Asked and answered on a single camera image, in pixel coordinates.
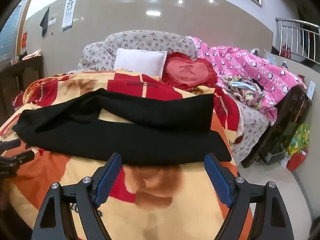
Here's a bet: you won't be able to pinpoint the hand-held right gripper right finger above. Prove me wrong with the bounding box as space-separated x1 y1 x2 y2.
204 153 294 240

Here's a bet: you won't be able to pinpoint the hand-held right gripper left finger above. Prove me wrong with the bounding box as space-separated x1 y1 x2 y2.
31 152 122 240

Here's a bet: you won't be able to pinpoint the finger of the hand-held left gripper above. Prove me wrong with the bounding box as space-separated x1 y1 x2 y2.
0 150 35 178
0 139 22 151

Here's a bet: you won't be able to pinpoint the black pants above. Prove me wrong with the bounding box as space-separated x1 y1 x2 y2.
12 88 232 167

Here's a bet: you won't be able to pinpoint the orange red printed blanket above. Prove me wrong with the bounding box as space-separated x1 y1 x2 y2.
0 70 253 240

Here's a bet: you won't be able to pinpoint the dark wooden table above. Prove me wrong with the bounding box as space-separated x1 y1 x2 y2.
0 54 44 120

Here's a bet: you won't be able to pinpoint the red bag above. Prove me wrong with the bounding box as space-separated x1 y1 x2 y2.
286 149 308 172

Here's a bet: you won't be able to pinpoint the green yellow bag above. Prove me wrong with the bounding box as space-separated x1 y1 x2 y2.
286 123 310 155

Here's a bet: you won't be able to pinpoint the pink cloth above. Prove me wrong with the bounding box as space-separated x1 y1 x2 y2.
22 49 42 61

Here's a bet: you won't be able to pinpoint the pile of colourful clothes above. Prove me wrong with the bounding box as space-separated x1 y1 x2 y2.
221 76 265 109

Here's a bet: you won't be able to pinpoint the glass panel door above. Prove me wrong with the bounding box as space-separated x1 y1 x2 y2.
0 0 32 64

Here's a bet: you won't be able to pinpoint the red heart cushion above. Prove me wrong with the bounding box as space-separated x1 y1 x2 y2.
162 52 218 91

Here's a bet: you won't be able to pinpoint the pink printed blanket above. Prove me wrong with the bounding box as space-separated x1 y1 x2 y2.
186 36 307 127

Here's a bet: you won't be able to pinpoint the white pillow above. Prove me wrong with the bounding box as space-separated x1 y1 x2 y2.
114 48 168 78

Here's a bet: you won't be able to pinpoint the black hanging cloth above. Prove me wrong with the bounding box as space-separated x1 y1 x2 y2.
40 6 50 37

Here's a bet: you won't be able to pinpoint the white paper sheet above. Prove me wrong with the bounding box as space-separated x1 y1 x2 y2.
307 81 316 99

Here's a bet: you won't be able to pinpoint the eye chart poster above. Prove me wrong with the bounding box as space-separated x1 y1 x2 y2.
61 0 77 32

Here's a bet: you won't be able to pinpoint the grey floral sofa cover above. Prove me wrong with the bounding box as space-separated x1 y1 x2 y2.
65 30 269 166

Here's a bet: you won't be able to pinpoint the metal railing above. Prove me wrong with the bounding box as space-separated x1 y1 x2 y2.
275 17 320 67

